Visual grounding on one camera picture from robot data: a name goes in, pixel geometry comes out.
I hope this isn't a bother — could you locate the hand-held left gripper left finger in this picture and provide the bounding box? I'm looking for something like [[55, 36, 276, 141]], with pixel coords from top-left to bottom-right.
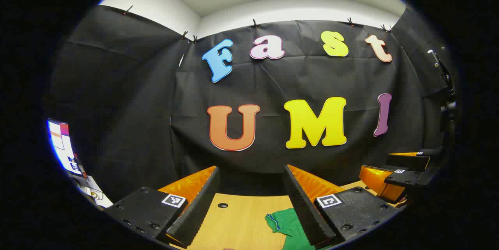
[[104, 165, 221, 249]]

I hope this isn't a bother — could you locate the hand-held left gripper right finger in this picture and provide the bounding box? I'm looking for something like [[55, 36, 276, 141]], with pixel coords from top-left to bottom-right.
[[283, 164, 404, 247]]

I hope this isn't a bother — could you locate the green T-shirt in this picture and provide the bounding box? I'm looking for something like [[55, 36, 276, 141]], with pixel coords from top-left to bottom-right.
[[265, 208, 324, 250]]

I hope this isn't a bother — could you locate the white side desk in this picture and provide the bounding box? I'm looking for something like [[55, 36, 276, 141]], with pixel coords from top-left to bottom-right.
[[72, 174, 113, 208]]

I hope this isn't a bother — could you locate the black backdrop cloth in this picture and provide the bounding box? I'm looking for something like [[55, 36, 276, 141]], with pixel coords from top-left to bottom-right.
[[43, 4, 458, 204]]

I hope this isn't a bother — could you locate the red marker pen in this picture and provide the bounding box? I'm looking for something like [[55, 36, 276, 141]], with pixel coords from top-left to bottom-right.
[[74, 153, 87, 179]]

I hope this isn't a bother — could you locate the computer monitor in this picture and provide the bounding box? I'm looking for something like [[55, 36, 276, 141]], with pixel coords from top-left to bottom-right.
[[47, 119, 83, 175]]

